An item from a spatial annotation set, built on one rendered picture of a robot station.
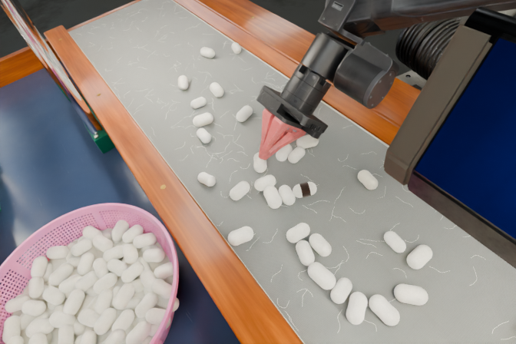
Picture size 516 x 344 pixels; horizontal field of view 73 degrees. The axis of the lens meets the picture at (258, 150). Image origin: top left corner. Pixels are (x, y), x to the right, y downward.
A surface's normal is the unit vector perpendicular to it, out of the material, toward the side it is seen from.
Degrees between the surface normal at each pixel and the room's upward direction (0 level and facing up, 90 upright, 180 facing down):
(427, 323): 0
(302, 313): 0
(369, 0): 46
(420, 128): 58
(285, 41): 0
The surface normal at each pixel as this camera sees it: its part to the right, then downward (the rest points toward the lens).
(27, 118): -0.14, -0.65
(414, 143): -0.75, 0.09
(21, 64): 0.58, 0.55
